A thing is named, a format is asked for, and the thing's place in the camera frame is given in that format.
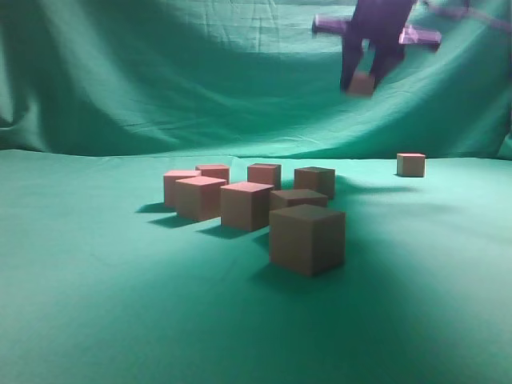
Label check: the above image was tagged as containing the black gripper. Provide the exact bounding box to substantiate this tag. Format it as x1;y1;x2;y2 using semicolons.
312;1;442;92

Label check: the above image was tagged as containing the pink cube eight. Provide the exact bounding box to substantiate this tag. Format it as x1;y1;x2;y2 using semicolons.
346;72;375;97

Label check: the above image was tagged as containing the pink cube nine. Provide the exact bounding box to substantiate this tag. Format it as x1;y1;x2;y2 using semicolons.
397;153;426;178

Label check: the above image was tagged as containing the pink cube one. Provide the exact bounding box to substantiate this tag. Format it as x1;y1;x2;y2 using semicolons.
294;166;335;199

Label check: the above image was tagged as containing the pink cube two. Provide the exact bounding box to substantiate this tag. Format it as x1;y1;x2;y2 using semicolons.
247;163;282;190

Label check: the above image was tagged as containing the pink cube seven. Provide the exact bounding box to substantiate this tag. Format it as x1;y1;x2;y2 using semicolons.
270;189;328;210

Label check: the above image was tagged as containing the pink cube three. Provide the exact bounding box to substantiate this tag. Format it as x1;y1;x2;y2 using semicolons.
195;164;230;183

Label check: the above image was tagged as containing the pink cube six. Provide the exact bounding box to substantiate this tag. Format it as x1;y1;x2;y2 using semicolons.
269;204;346;276

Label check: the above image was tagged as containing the pink cube five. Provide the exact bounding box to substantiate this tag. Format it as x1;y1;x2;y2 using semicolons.
220;182;274;232

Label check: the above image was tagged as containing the pink cube four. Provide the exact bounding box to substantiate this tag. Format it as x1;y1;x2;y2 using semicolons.
174;176;226;221

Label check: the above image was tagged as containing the pink cube ten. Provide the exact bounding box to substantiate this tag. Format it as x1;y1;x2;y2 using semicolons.
163;170;202;207

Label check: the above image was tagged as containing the black cable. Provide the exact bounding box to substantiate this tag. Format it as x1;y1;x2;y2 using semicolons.
422;0;512;33

